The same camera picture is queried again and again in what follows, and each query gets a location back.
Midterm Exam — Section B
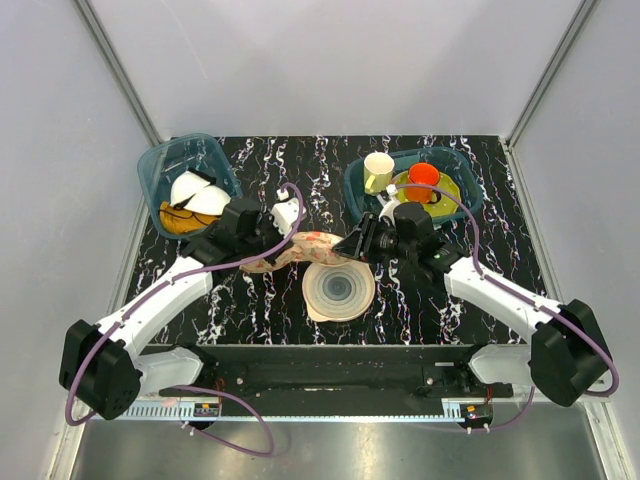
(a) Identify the teal plastic bin right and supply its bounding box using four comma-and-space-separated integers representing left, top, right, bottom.
344, 147, 484, 223

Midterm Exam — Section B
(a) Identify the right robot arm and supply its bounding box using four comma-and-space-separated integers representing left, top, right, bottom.
332, 203, 614, 407

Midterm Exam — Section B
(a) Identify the white bra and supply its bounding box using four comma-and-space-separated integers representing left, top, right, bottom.
170, 170, 231, 216

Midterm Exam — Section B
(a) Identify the floral mesh laundry bag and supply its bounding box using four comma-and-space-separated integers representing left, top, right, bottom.
240, 231, 350, 273

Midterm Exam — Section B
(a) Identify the green polka dot plate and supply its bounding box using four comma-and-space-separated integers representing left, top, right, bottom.
392, 171, 462, 224

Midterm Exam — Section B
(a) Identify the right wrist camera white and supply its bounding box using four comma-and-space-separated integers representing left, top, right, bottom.
376, 184, 400, 224

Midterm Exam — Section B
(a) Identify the orange mug black handle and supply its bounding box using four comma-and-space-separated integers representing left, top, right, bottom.
405, 162, 441, 204

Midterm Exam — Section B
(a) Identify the yellow garment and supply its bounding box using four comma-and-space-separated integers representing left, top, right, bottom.
159, 202, 219, 235

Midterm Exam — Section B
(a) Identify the cream ringed ceramic plate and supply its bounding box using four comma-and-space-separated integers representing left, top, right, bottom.
302, 261, 375, 323

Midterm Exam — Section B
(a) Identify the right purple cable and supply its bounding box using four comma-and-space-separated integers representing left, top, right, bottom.
387, 183, 620, 434

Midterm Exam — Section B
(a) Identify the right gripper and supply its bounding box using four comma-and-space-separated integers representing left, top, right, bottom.
331, 212, 416, 267

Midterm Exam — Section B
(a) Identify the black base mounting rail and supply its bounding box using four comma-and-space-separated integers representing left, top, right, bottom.
159, 343, 516, 418

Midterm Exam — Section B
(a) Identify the pale yellow mug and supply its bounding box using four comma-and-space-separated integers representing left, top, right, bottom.
363, 152, 395, 195

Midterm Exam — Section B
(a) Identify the aluminium frame rail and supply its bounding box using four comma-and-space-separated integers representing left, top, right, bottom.
67, 360, 614, 421

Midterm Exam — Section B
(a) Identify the purple cable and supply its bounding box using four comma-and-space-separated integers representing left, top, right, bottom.
387, 183, 620, 434
65, 182, 306, 457

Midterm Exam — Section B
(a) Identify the teal plastic bin left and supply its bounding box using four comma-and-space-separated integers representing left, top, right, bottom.
137, 134, 243, 240

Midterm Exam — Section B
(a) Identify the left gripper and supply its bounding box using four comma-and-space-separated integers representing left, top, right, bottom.
239, 210, 296, 267

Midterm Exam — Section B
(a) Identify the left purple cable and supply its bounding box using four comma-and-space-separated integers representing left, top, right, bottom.
65, 182, 306, 457

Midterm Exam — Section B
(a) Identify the teal plastic bin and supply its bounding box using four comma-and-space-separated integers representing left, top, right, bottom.
137, 134, 243, 240
344, 147, 484, 223

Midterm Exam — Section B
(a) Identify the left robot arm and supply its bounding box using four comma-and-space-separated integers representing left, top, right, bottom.
59, 198, 303, 420

